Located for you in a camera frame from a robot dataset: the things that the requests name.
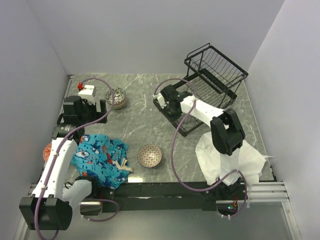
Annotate black wire dish rack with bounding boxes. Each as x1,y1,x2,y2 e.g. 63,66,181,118
153,43,249,128

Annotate grey floral patterned bowl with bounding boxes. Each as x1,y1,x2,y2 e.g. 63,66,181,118
104,87,127,110

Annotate orange floral patterned bowl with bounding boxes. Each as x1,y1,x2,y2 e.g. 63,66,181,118
42,143,52,162

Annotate red geometric patterned bowl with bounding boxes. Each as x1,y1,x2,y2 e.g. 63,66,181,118
137,144,163,169

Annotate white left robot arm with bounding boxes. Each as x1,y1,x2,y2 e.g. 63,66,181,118
19,95,109,231

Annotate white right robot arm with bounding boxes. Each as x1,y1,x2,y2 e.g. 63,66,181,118
170,85,248,200

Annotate blue shark print shorts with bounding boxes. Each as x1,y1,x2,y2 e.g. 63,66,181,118
71,134,133,190

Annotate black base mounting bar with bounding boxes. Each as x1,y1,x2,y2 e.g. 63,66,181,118
68,181,248,216

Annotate white cloth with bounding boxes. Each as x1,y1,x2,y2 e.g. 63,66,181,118
195,132,269,186

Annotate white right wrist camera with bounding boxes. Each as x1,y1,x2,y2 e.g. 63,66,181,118
152,93,167,109

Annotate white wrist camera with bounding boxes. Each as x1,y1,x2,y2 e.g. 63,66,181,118
152,93,167,109
78,84,96,105

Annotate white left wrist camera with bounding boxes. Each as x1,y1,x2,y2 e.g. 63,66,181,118
78,84,96,105

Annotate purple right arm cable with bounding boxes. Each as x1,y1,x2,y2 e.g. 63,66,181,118
154,78,249,221

